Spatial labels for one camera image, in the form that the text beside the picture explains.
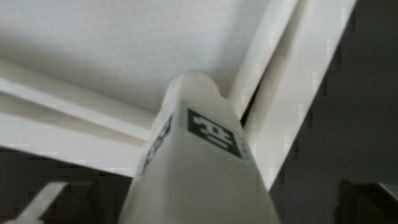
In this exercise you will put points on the white right fence wall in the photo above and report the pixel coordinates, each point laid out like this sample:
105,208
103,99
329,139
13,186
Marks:
292,80

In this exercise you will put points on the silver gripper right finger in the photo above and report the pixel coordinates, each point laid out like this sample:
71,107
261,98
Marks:
389,189

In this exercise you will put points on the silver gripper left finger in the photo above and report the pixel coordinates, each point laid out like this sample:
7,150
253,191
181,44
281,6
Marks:
38,206

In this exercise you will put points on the white desk top tray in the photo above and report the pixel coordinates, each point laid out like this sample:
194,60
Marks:
91,54

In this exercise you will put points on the white desk leg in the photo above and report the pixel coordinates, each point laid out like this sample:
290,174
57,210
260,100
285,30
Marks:
197,184

